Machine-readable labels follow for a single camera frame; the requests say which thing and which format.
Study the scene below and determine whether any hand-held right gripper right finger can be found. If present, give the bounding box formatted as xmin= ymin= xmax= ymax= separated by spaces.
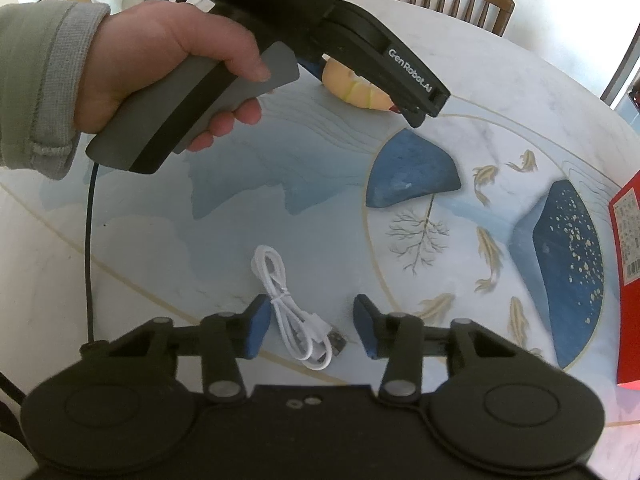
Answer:
xmin=352 ymin=294 xmax=544 ymax=404

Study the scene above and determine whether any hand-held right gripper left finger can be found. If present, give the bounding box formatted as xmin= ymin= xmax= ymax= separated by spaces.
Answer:
xmin=82 ymin=294 xmax=273 ymax=403

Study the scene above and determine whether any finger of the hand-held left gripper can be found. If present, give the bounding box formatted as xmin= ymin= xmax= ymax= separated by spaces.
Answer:
xmin=322 ymin=2 xmax=450 ymax=117
xmin=395 ymin=102 xmax=427 ymax=129

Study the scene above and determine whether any white usb cable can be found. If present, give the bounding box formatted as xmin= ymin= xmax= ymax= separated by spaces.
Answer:
xmin=251 ymin=245 xmax=348 ymax=372

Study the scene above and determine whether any yellow pig toy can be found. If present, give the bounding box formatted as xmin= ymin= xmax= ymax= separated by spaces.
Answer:
xmin=321 ymin=58 xmax=403 ymax=112

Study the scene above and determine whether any red shoe box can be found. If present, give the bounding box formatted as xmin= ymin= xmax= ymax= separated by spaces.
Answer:
xmin=607 ymin=170 xmax=640 ymax=386

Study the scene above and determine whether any person's left forearm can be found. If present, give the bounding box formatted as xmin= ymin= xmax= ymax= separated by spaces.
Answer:
xmin=0 ymin=1 xmax=112 ymax=181

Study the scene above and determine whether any person's left hand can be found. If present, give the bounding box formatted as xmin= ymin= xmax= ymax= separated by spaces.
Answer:
xmin=75 ymin=0 xmax=275 ymax=154

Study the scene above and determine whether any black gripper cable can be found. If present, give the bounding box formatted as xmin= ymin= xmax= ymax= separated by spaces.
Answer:
xmin=85 ymin=165 xmax=99 ymax=350

